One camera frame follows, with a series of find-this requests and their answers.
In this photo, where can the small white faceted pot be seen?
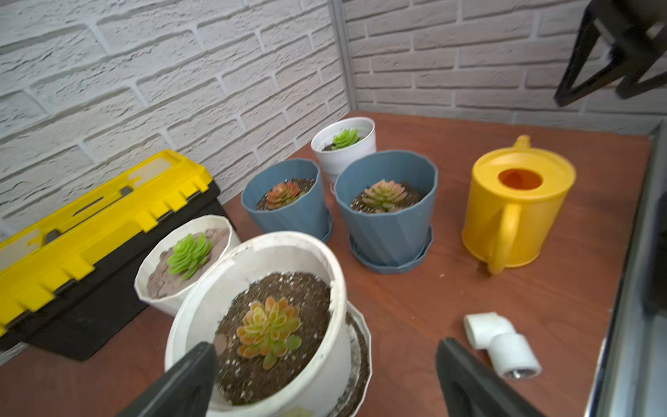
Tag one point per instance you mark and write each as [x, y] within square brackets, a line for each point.
[181, 259]

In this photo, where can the aluminium frame corner post left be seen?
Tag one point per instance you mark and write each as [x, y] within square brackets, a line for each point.
[340, 29]

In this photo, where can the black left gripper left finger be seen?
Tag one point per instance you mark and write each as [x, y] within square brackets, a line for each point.
[184, 390]

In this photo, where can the yellow black plastic toolbox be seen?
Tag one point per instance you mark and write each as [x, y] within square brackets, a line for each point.
[68, 281]

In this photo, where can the yellow plastic watering can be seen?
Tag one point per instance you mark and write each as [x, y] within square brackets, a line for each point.
[515, 197]

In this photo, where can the blue pot front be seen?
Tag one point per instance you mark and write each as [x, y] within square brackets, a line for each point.
[387, 200]

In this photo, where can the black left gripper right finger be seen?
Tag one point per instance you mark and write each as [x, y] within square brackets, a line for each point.
[470, 388]

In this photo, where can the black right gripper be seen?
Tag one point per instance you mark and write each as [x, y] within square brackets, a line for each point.
[636, 31]

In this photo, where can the white PVC elbow fitting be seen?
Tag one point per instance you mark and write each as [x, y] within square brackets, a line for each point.
[510, 352]

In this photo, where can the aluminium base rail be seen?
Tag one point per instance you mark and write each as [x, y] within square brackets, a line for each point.
[630, 378]

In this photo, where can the blue pot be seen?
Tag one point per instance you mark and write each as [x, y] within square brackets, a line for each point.
[289, 196]
[387, 200]

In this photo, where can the large white round pot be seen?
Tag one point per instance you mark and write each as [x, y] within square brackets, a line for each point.
[286, 341]

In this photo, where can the blue pot back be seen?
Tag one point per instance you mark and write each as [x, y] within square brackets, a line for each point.
[289, 196]

